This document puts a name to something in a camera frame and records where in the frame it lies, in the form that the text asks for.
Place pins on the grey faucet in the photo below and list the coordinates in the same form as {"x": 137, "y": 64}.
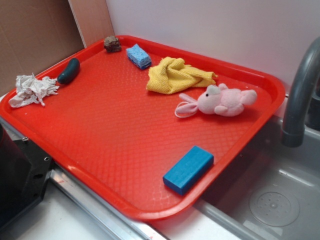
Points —
{"x": 303, "y": 104}

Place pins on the dark green toy cucumber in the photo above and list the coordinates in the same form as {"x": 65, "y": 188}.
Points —
{"x": 70, "y": 72}

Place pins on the light blue sponge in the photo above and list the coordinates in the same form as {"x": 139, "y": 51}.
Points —
{"x": 138, "y": 57}

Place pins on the crumpled white paper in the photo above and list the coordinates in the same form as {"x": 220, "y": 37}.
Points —
{"x": 30, "y": 90}

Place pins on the red plastic tray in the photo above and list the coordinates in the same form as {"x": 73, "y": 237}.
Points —
{"x": 119, "y": 139}

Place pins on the yellow cloth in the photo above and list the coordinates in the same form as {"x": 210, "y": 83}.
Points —
{"x": 172, "y": 76}

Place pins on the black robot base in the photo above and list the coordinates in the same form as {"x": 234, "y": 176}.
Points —
{"x": 25, "y": 169}

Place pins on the grey sink basin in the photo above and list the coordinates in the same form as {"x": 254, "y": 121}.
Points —
{"x": 269, "y": 191}

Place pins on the brown cardboard panel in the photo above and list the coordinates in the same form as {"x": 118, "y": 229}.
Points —
{"x": 36, "y": 34}

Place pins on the pink plush bunny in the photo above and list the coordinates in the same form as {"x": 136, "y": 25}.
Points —
{"x": 216, "y": 100}

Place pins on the blue rectangular block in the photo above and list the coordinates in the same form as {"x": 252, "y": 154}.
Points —
{"x": 188, "y": 170}

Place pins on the brown rock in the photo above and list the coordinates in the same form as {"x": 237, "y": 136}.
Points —
{"x": 112, "y": 44}

